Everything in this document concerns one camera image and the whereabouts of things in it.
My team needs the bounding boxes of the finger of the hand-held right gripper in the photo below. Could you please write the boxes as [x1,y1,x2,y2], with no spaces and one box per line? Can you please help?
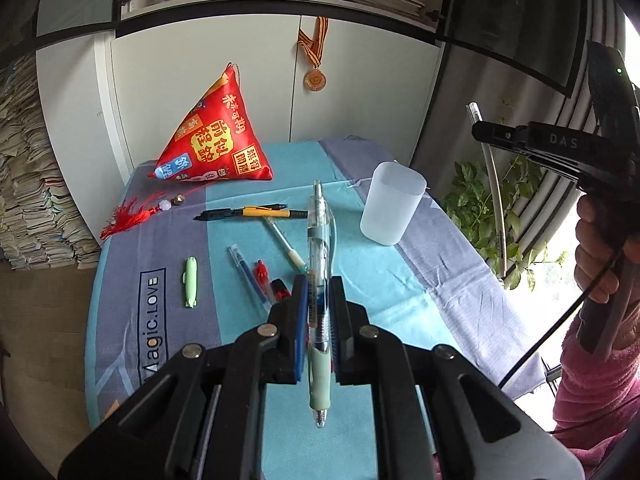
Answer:
[471,120,594,182]

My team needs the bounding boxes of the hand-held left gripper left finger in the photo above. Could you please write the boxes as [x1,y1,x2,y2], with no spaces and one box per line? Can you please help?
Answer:
[57,275,309,480]

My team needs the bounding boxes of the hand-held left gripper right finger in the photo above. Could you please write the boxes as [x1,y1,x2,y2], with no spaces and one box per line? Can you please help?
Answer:
[327,276,586,480]

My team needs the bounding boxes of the red pen with clear barrel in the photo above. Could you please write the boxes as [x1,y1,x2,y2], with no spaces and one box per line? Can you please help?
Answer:
[252,259,292,307]

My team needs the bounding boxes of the clear pen with green grip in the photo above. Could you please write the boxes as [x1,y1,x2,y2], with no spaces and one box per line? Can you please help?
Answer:
[306,180,335,429]

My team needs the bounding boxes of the white pen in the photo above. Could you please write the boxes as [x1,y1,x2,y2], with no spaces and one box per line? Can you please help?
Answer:
[263,217,307,271]

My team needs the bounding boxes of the yellow and black pen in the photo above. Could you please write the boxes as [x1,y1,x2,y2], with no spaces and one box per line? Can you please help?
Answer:
[194,203,309,222]

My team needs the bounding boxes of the frosted plastic cup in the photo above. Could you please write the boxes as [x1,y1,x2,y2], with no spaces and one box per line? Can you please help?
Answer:
[360,161,427,247]

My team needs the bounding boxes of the person's right hand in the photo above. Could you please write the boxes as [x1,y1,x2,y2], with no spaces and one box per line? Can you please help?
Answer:
[574,192,627,304]

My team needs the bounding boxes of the white curved plastic tube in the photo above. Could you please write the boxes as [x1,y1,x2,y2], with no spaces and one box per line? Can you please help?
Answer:
[466,102,507,281]

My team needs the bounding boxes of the green leafy plant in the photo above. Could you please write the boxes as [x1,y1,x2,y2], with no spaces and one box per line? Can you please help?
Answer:
[442,157,569,291]

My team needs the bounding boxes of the clear pen with blue refill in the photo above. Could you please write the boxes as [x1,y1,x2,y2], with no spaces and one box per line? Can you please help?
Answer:
[229,245,271,306]

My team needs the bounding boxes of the light green fish-shaped eraser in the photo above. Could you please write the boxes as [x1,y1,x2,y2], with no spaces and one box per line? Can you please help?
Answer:
[182,256,200,309]

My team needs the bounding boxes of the dark glass door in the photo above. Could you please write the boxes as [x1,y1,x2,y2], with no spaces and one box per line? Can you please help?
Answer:
[435,0,593,102]

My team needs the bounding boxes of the stack of magazines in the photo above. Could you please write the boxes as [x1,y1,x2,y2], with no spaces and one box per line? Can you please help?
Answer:
[342,0,427,20]

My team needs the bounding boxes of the gold medal with striped ribbon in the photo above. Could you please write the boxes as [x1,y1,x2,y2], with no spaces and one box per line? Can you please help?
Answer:
[296,16,332,93]

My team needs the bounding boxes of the red tassel with beads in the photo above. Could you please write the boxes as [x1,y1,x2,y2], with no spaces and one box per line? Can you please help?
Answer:
[100,182,211,241]

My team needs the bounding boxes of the red pyramid-shaped pillow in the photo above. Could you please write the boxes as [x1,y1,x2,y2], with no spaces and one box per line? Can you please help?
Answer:
[148,62,275,183]

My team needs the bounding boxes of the person's pink fleece clothing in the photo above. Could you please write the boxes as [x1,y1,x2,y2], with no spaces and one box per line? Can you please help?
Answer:
[550,430,637,480]

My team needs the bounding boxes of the white cabinet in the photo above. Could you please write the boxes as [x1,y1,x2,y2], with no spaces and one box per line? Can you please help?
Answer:
[35,0,448,247]

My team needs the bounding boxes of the pile of stacked papers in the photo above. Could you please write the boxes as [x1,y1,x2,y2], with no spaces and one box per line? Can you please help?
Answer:
[0,55,102,272]

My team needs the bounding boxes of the black cable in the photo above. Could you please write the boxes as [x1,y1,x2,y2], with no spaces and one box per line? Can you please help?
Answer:
[497,252,628,389]

